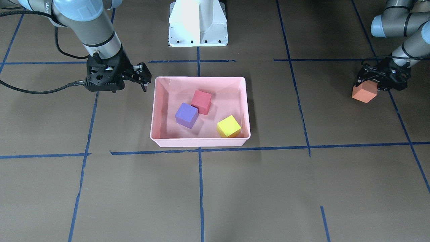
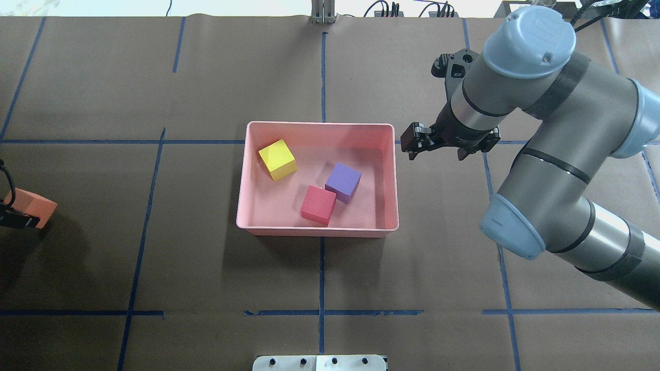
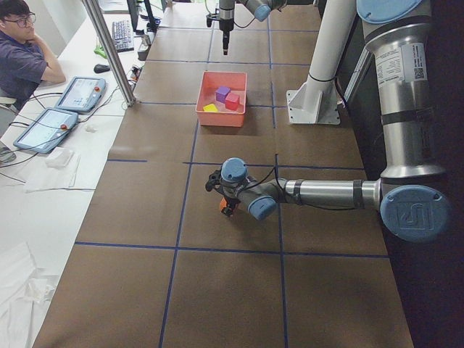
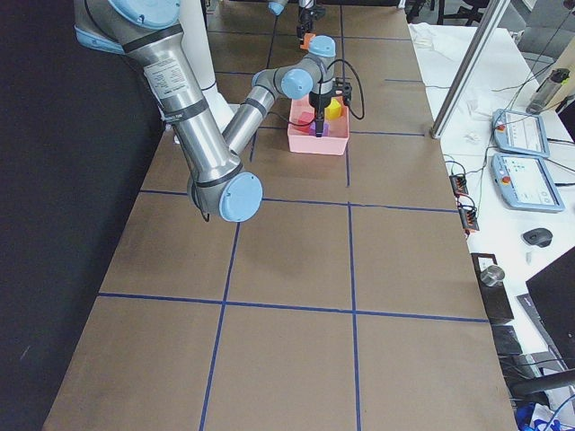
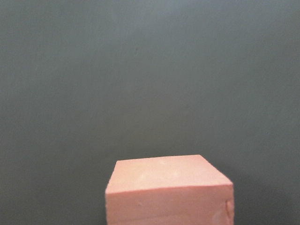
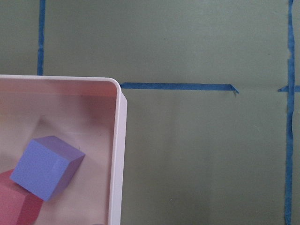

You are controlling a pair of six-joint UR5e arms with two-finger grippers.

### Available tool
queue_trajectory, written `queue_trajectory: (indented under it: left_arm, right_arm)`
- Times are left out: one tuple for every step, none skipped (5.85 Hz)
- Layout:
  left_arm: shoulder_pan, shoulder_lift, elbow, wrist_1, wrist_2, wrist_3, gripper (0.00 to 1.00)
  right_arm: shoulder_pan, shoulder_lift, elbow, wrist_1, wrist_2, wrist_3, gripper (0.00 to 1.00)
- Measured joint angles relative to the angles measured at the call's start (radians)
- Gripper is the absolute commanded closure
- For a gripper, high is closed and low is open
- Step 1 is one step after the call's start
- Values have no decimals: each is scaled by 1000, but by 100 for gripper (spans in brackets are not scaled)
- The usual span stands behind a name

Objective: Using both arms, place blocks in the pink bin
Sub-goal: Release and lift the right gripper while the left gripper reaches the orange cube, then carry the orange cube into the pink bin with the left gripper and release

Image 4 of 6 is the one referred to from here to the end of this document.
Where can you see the grey water bottle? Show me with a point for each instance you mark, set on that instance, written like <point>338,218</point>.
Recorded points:
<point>547,89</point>

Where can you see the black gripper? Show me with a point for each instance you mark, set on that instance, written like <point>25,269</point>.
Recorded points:
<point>305,14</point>
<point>318,100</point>

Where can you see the yellow foam block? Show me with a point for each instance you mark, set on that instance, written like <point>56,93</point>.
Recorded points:
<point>334,110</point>

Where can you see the black monitor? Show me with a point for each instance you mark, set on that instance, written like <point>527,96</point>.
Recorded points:
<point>552,292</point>

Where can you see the purple foam block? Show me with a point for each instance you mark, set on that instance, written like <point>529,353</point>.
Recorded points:
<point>312,130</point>

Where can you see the metal cup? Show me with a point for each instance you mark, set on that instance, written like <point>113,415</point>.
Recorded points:
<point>492,275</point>

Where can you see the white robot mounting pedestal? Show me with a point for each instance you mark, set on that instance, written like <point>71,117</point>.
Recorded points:
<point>196,49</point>

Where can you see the aluminium frame post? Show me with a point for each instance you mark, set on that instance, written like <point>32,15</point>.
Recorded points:
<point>479,42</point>

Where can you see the red foam block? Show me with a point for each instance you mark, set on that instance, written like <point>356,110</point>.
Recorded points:
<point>305,119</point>

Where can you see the orange foam block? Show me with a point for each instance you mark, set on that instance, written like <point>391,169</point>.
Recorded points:
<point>306,40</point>

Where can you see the black computer mouse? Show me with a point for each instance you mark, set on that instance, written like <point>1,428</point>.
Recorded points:
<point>539,237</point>

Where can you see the teach pendant tablet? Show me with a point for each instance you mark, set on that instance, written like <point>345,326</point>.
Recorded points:
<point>519,133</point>
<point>524,183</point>

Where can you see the far teach pendant tablet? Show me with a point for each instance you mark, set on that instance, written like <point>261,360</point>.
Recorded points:
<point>519,133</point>

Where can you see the near teach pendant tablet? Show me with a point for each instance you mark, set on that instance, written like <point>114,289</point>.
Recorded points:
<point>524,183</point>

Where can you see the black power strip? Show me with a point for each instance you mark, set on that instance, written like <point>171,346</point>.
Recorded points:
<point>466,207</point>

